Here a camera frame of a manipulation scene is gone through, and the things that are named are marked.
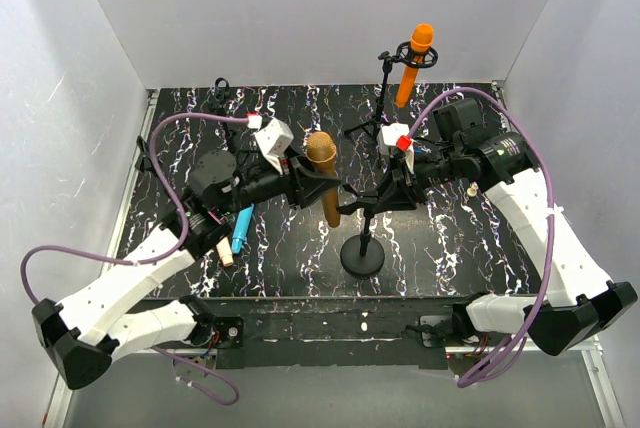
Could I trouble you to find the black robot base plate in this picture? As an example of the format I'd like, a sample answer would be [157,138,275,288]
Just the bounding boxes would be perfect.
[154,295,501,374]

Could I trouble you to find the small beige peg piece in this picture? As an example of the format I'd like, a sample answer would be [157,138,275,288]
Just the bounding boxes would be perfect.
[467,182,479,197]

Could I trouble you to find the black left clamp stand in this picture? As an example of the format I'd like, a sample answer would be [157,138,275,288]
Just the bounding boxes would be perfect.
[134,135,156,176]

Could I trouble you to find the orange toy microphone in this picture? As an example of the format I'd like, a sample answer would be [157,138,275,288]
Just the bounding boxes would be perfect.
[395,23,435,108]

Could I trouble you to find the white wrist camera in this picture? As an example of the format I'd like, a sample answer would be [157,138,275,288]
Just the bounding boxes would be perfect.
[247,114,294,175]
[377,123,415,174]

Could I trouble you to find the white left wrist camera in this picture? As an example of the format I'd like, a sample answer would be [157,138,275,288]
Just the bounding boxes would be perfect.
[247,114,294,175]

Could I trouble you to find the black tripod shock-mount stand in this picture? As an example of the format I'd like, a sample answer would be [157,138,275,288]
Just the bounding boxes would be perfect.
[342,41,439,142]

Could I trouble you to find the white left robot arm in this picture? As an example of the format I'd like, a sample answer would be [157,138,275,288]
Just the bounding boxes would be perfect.
[32,149,340,390]

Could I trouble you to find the aluminium frame rail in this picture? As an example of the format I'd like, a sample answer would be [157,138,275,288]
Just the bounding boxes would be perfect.
[42,89,159,427]

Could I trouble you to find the black small tripod stand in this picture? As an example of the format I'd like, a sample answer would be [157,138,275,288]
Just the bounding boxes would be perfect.
[209,76,266,174]

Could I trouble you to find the pink toy microphone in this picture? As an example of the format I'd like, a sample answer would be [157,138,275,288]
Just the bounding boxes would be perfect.
[216,237,234,267]

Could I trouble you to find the blue toy microphone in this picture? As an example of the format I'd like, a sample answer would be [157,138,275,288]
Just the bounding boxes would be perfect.
[231,204,254,255]

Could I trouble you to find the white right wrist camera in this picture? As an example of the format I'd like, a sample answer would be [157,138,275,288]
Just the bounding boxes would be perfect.
[377,123,415,174]

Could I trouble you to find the gold toy microphone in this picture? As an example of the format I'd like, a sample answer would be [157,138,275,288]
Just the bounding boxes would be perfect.
[305,130,342,229]

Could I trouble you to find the black round-base clamp stand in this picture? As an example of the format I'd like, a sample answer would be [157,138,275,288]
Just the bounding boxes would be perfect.
[338,184,385,279]

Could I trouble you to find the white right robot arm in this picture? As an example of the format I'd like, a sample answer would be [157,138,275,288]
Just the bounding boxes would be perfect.
[376,99,638,356]

